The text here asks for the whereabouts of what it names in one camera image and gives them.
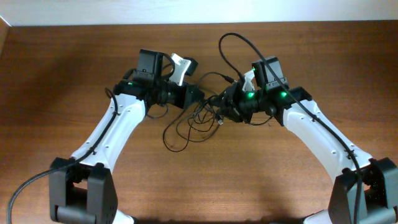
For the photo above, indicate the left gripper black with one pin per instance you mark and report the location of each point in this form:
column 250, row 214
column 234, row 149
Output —
column 186, row 101

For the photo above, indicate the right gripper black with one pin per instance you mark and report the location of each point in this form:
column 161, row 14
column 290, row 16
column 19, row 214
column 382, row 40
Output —
column 230, row 102

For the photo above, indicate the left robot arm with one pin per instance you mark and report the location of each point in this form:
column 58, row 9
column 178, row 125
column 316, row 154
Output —
column 81, row 188

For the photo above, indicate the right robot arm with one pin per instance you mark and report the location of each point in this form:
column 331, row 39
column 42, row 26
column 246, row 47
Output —
column 364, row 189

